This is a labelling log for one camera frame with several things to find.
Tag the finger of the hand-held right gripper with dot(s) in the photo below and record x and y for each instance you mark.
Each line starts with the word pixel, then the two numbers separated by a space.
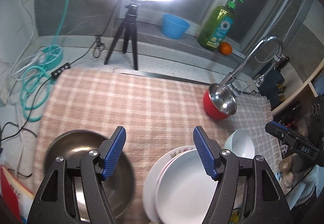
pixel 291 138

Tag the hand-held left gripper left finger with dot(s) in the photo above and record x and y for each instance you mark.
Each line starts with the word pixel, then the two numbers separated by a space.
pixel 114 153

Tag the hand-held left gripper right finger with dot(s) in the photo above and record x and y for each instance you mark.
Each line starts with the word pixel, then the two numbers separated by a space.
pixel 205 153

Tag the plain white plate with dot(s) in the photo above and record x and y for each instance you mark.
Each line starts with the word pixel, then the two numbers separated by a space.
pixel 184 183

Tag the white ceramic bowl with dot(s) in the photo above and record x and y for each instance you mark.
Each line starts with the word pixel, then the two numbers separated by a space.
pixel 240 140

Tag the large stainless steel bowl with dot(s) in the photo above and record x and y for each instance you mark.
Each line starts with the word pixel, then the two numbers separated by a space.
pixel 73 143

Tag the red stainless steel bowl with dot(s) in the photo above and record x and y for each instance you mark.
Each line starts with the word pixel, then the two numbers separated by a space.
pixel 211 107

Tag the floral white plate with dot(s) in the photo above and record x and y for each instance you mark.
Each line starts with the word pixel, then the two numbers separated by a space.
pixel 148 188

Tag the person's right hand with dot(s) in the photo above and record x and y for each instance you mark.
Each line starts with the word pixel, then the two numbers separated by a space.
pixel 286 169

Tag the wooden shelf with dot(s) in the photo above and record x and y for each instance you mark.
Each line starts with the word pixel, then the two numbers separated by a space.
pixel 298 92

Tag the plaid table cloth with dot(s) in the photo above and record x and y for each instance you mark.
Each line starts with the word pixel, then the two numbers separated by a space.
pixel 151 102

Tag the chrome kitchen faucet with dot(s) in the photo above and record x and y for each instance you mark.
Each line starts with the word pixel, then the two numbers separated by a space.
pixel 243 64

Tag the orange fruit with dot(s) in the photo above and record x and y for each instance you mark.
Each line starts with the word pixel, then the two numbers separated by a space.
pixel 225 48

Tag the red and white carton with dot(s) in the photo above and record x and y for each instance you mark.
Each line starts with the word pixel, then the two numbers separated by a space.
pixel 12 188

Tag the green dish soap bottle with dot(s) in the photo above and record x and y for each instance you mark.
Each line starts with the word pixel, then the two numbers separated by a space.
pixel 217 29

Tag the blue ribbed cup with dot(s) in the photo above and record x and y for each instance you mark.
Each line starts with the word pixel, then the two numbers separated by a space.
pixel 174 26

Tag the black tripod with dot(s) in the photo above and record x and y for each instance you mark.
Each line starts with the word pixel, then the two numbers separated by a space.
pixel 131 24

